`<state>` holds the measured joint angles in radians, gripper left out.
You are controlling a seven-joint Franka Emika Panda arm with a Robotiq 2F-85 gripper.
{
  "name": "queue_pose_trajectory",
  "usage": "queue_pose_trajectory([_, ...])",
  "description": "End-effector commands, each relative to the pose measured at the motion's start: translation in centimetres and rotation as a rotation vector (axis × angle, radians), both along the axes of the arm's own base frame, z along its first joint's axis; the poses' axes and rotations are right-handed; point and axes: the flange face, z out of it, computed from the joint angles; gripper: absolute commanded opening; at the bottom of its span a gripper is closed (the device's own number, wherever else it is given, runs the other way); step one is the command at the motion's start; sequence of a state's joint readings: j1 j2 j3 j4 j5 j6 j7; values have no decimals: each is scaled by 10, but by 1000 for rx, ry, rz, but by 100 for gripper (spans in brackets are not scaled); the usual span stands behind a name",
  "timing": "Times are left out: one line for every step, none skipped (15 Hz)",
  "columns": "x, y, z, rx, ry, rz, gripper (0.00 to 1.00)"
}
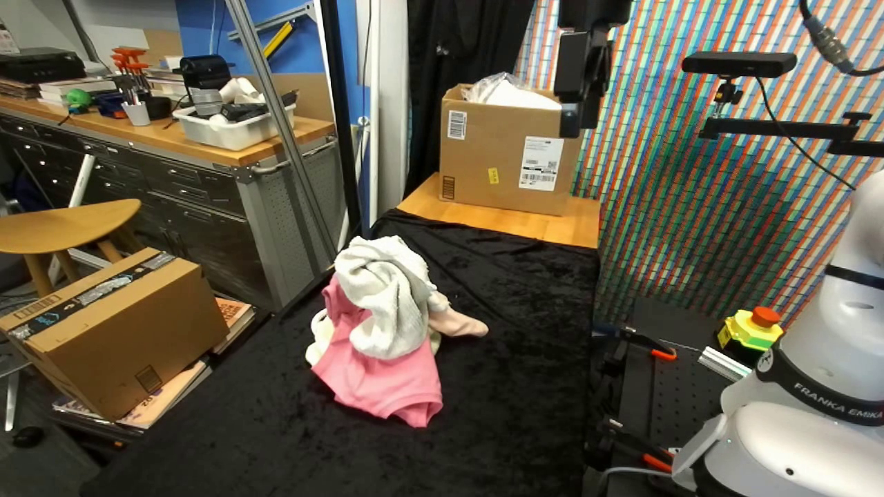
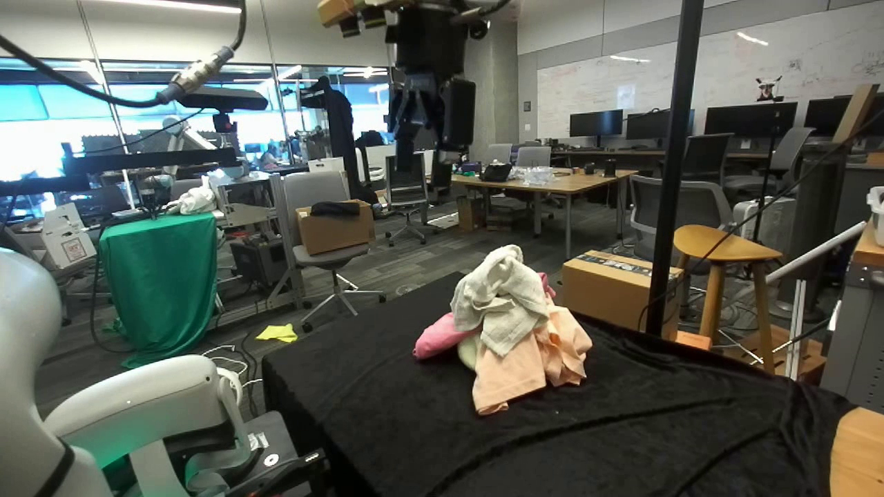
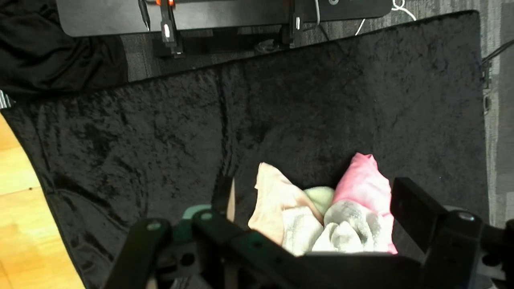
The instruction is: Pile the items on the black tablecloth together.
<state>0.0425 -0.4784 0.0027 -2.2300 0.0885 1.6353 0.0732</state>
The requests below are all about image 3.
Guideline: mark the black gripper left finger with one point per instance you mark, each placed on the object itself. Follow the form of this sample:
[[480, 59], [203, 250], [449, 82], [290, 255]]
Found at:
[[145, 250]]

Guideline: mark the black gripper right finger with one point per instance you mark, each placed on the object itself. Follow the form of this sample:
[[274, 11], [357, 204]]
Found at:
[[455, 250]]

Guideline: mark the pink cloth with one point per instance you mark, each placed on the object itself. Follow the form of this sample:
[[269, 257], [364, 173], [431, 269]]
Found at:
[[370, 186]]

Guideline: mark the white terry towel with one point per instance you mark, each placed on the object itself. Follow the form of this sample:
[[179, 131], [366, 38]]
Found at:
[[343, 233]]

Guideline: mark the peach cream cloth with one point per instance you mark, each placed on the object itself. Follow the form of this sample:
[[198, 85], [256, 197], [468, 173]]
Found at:
[[276, 202]]

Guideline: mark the pale yellow-green towel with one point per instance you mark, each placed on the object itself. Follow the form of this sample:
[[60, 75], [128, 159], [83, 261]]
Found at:
[[322, 196]]

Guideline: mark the black velvet tablecloth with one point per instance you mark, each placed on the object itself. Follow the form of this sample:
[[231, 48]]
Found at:
[[322, 106]]

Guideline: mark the wooden board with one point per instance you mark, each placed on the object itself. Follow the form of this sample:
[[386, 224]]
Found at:
[[27, 229]]

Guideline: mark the black curtain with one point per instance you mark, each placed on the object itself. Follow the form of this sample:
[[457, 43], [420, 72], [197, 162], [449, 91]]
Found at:
[[49, 48]]

